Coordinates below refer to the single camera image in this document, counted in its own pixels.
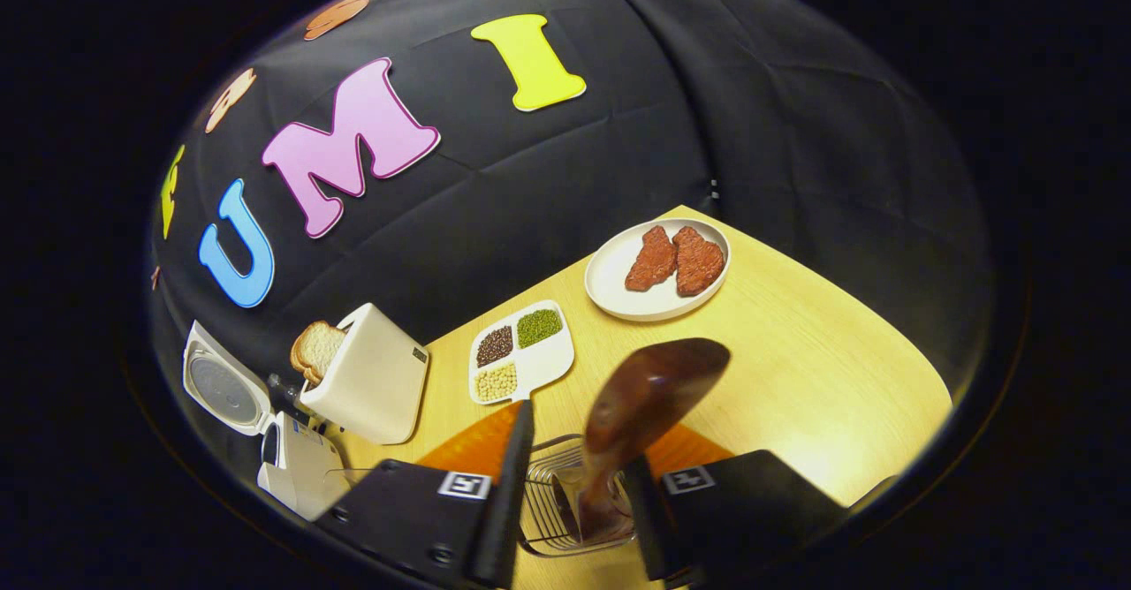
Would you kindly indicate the white divided dish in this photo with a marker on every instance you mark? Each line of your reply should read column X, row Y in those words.
column 546, row 369

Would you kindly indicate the clear glass bottle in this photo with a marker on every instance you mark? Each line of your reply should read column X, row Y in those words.
column 284, row 391

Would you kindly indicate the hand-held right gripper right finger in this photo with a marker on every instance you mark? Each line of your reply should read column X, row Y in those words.
column 751, row 502

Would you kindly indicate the black backdrop cloth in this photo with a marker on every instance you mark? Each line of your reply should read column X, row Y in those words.
column 618, row 157

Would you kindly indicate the red meat piece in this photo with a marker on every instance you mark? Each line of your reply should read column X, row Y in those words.
column 698, row 263
column 652, row 261

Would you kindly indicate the toasted bread slice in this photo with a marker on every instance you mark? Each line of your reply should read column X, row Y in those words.
column 318, row 351

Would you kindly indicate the white rice cooker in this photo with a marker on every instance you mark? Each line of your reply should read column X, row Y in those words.
column 300, row 475

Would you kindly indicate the white round plate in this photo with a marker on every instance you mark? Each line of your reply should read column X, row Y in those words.
column 610, row 281

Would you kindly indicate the white toaster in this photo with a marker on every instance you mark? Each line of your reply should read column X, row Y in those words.
column 375, row 378

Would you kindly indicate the green beans pile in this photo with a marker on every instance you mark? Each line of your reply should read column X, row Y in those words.
column 539, row 328

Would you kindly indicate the red beans pile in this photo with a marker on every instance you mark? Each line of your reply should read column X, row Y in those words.
column 495, row 346

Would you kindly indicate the yellow soybeans pile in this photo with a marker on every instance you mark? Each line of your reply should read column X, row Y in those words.
column 497, row 381

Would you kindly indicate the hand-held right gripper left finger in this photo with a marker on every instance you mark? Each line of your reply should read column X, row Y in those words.
column 398, row 510

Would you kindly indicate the wooden spoon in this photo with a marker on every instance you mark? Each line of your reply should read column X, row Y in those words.
column 636, row 404

